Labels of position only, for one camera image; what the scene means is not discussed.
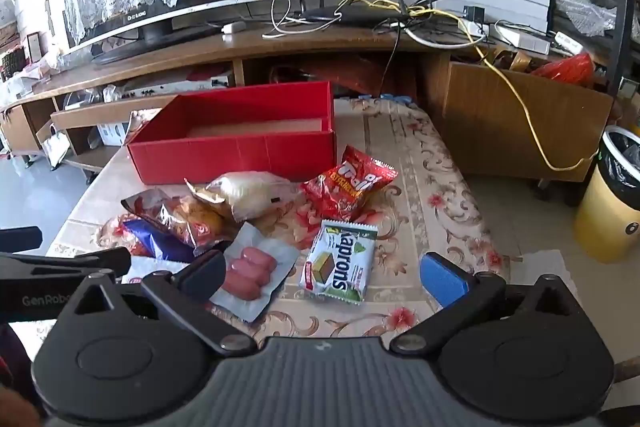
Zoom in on red plastic bag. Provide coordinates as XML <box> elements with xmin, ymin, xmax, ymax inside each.
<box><xmin>530</xmin><ymin>53</ymin><xmax>596</xmax><ymax>86</ymax></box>

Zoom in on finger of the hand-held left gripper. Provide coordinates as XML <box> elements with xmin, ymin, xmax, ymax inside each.
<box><xmin>0</xmin><ymin>227</ymin><xmax>44</xmax><ymax>254</ymax></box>
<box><xmin>0</xmin><ymin>247</ymin><xmax>132</xmax><ymax>281</ymax></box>

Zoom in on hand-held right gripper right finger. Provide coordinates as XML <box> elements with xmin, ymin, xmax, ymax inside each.
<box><xmin>390</xmin><ymin>251</ymin><xmax>583</xmax><ymax>355</ymax></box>

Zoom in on red paddle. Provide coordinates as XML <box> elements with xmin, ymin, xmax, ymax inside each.
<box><xmin>187</xmin><ymin>67</ymin><xmax>233</xmax><ymax>82</ymax></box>

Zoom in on green white wafer packet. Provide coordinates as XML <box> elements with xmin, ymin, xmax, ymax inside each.
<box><xmin>298</xmin><ymin>219</ymin><xmax>379</xmax><ymax>306</ymax></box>

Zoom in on wooden television stand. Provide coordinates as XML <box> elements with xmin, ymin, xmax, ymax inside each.
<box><xmin>0</xmin><ymin>19</ymin><xmax>501</xmax><ymax>185</ymax></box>

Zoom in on thick white cable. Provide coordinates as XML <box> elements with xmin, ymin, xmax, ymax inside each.
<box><xmin>410</xmin><ymin>29</ymin><xmax>488</xmax><ymax>51</ymax></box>

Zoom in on clear pastry packet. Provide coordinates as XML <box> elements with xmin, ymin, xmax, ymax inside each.
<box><xmin>121</xmin><ymin>188</ymin><xmax>241</xmax><ymax>258</ymax></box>

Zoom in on tan snack packet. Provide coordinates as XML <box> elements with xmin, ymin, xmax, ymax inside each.
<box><xmin>184</xmin><ymin>171</ymin><xmax>306</xmax><ymax>223</ymax></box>

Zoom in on silver audio amplifier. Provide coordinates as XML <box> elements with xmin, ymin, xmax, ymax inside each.
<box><xmin>117</xmin><ymin>77</ymin><xmax>236</xmax><ymax>100</ymax></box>

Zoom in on gold ribbon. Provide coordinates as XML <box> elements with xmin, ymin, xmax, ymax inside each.
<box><xmin>482</xmin><ymin>47</ymin><xmax>533</xmax><ymax>70</ymax></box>

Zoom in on brown cardboard box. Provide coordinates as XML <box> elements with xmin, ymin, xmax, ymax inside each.
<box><xmin>449</xmin><ymin>62</ymin><xmax>615</xmax><ymax>184</ymax></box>

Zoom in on yellow trash bin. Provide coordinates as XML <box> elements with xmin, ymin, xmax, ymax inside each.
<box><xmin>572</xmin><ymin>124</ymin><xmax>640</xmax><ymax>264</ymax></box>

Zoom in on blue foam mat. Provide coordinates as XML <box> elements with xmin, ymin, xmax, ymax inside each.
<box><xmin>360</xmin><ymin>93</ymin><xmax>416</xmax><ymax>105</ymax></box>

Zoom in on black cable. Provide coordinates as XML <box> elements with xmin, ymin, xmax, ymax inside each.
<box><xmin>377</xmin><ymin>27</ymin><xmax>403</xmax><ymax>98</ymax></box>

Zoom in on red cardboard box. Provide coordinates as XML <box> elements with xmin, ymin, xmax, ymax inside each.
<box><xmin>126</xmin><ymin>81</ymin><xmax>337</xmax><ymax>186</ymax></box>

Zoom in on clear sausage packet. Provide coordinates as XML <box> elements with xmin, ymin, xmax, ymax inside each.
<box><xmin>207</xmin><ymin>222</ymin><xmax>301</xmax><ymax>324</ymax></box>

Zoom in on white plastic bag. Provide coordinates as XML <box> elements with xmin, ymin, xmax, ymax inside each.
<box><xmin>42</xmin><ymin>122</ymin><xmax>71</xmax><ymax>168</ymax></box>

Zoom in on clear bubble wrap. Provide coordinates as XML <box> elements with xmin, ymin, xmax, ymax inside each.
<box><xmin>555</xmin><ymin>0</ymin><xmax>618</xmax><ymax>38</ymax></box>

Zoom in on white power strip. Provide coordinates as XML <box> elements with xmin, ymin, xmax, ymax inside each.
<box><xmin>492</xmin><ymin>23</ymin><xmax>551</xmax><ymax>56</ymax></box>

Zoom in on thin white cable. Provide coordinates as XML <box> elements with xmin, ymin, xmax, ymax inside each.
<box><xmin>262</xmin><ymin>0</ymin><xmax>346</xmax><ymax>40</ymax></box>

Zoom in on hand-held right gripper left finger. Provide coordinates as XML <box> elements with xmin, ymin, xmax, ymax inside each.
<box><xmin>57</xmin><ymin>251</ymin><xmax>257</xmax><ymax>356</ymax></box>

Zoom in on white printed box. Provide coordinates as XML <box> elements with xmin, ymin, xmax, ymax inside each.
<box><xmin>97</xmin><ymin>122</ymin><xmax>133</xmax><ymax>146</ymax></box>

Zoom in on blue snack packet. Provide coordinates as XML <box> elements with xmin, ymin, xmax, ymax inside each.
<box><xmin>122</xmin><ymin>219</ymin><xmax>193</xmax><ymax>264</ymax></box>

